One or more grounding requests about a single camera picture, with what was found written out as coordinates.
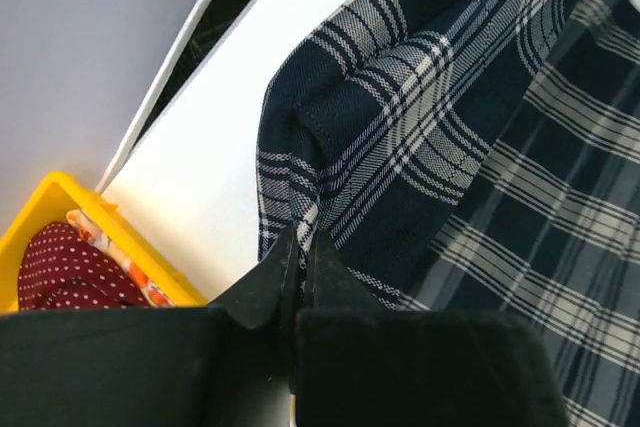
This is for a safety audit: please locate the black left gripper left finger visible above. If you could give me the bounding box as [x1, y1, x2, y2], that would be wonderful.
[1, 232, 297, 426]

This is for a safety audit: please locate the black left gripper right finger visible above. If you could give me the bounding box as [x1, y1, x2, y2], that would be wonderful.
[295, 233, 569, 426]

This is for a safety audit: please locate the navy white plaid skirt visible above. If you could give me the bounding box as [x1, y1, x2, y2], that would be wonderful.
[256, 0, 639, 426]

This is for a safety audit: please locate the orange floral white skirt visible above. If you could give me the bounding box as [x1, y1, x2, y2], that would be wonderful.
[66, 209, 175, 307]

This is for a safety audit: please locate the dark red polka dot skirt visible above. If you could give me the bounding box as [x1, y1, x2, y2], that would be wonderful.
[17, 221, 149, 311]

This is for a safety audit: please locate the yellow plastic bin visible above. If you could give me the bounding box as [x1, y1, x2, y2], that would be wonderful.
[1, 172, 206, 315]

